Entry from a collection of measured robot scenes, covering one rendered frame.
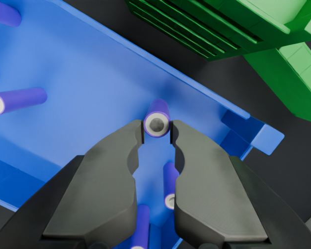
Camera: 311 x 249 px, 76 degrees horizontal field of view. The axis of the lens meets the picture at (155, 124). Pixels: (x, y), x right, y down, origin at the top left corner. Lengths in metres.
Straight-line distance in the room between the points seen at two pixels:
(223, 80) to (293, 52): 0.23
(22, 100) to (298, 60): 0.56
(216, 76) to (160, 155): 0.53
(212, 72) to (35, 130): 0.59
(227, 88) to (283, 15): 0.43
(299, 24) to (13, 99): 0.29
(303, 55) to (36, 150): 0.58
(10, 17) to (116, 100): 0.13
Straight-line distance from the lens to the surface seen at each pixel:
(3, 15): 0.25
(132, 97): 0.23
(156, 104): 0.15
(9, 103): 0.21
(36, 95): 0.24
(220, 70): 0.73
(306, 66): 0.61
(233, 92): 0.75
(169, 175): 0.22
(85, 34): 0.24
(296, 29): 0.28
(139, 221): 0.25
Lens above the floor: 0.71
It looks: 75 degrees down
